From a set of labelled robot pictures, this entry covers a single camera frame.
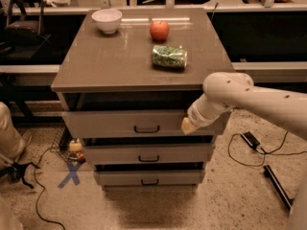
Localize black tripod foot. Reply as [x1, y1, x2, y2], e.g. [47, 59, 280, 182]
[0, 162, 38, 189]

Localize person leg beige trousers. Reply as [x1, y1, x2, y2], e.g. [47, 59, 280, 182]
[0, 103, 27, 161]

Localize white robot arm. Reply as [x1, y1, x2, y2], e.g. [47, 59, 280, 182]
[181, 72, 307, 140]

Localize green crushed soda can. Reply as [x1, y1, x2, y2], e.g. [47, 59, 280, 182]
[152, 45, 187, 69]

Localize black power adapter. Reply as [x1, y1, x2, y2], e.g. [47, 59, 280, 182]
[241, 131, 260, 150]

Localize grey drawer cabinet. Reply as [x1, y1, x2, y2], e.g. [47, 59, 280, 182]
[51, 7, 236, 188]

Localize drawer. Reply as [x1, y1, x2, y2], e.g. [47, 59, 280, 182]
[61, 108, 232, 140]
[93, 170, 205, 187]
[83, 144, 215, 165]

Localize black floor cable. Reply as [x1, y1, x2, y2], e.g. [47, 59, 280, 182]
[227, 130, 307, 169]
[33, 147, 67, 230]

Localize black floor cable left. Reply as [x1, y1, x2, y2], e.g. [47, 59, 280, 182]
[33, 147, 67, 230]

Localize black chair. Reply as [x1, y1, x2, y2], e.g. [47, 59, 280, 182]
[0, 0, 48, 59]

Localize black metal stand leg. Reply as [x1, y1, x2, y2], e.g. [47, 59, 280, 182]
[263, 165, 293, 211]

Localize black floor cable right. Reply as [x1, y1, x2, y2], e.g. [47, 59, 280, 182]
[227, 130, 307, 169]

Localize small bottle on floor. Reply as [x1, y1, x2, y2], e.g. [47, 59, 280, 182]
[68, 140, 84, 162]

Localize blue tape cross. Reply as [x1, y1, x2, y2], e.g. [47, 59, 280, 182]
[58, 161, 83, 189]

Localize red apple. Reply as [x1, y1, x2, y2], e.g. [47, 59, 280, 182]
[150, 20, 169, 42]

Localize white bowl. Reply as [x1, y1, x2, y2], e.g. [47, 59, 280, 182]
[91, 9, 122, 34]

